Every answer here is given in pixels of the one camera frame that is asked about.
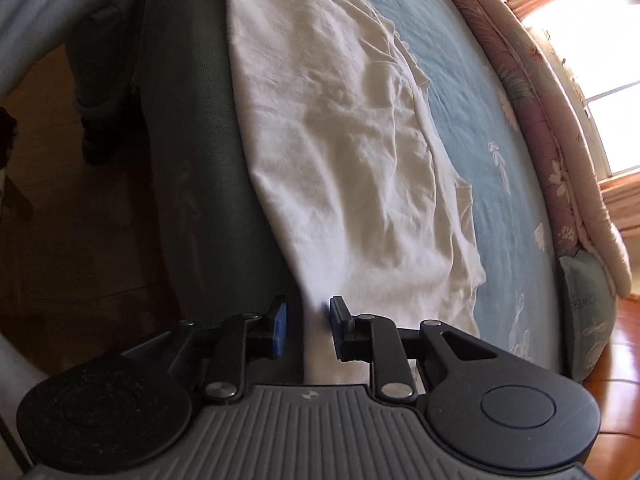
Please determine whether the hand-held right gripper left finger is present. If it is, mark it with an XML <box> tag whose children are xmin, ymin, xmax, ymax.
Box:
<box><xmin>122</xmin><ymin>295</ymin><xmax>290</xmax><ymax>403</ymax></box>

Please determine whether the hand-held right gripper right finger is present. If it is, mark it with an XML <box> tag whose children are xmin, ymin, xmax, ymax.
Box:
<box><xmin>327</xmin><ymin>296</ymin><xmax>501</xmax><ymax>403</ymax></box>

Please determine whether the white printed t-shirt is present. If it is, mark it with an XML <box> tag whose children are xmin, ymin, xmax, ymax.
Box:
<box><xmin>220</xmin><ymin>0</ymin><xmax>488</xmax><ymax>391</ymax></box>

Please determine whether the person's leg in jeans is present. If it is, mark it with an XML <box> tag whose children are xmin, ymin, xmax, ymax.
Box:
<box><xmin>0</xmin><ymin>0</ymin><xmax>108</xmax><ymax>93</ymax></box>
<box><xmin>65</xmin><ymin>0</ymin><xmax>151</xmax><ymax>126</ymax></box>

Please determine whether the dark shoe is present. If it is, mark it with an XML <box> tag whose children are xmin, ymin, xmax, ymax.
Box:
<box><xmin>80</xmin><ymin>117</ymin><xmax>123</xmax><ymax>166</ymax></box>

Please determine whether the green pillow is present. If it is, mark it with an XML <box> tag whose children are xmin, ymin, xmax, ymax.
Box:
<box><xmin>557</xmin><ymin>247</ymin><xmax>618</xmax><ymax>383</ymax></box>

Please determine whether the pink floral quilt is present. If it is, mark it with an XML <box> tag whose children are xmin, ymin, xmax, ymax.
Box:
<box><xmin>422</xmin><ymin>0</ymin><xmax>633</xmax><ymax>298</ymax></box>

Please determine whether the wooden headboard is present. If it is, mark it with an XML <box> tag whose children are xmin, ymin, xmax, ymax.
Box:
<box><xmin>582</xmin><ymin>300</ymin><xmax>640</xmax><ymax>441</ymax></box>

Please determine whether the window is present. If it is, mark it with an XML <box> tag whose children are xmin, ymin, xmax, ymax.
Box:
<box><xmin>520</xmin><ymin>0</ymin><xmax>640</xmax><ymax>181</ymax></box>

